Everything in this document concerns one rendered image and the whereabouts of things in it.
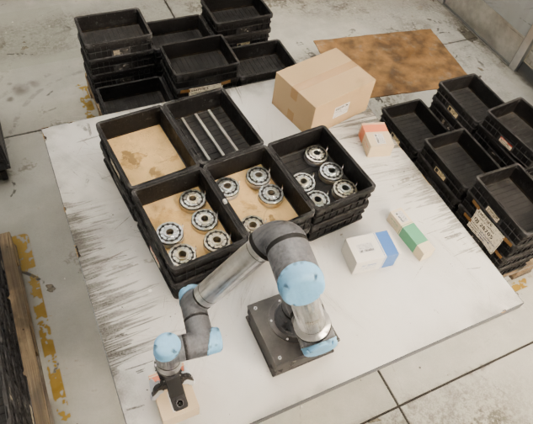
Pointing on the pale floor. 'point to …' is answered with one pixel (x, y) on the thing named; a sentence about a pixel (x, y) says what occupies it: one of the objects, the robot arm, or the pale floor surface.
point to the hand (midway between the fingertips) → (173, 393)
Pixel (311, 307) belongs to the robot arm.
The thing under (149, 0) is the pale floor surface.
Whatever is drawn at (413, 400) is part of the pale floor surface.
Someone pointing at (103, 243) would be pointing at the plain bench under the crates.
